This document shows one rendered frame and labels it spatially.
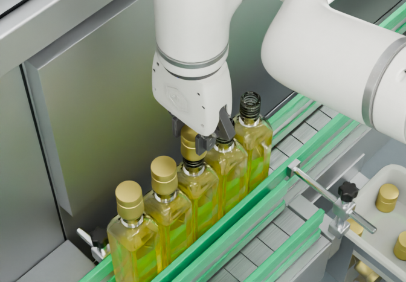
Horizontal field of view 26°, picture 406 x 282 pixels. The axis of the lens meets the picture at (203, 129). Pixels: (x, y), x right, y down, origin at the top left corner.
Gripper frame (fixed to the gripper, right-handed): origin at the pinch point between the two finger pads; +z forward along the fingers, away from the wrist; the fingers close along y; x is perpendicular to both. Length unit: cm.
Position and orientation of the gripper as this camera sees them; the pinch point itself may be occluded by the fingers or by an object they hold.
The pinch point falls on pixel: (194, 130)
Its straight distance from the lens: 115.4
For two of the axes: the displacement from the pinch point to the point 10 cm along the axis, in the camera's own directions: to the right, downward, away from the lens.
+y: 7.2, 5.6, -4.1
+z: 0.0, 5.9, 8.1
